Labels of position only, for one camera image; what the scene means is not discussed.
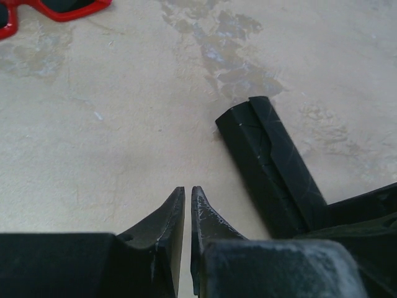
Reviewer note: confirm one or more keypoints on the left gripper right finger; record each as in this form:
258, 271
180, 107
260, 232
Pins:
207, 226

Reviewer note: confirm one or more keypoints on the black sunglasses case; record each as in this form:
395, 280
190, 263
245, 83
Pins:
279, 183

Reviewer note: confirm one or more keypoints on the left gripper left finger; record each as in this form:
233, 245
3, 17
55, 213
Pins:
156, 247

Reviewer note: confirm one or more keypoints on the red sunglasses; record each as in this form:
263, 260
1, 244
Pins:
59, 11

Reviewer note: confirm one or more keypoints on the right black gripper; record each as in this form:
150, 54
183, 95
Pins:
366, 226

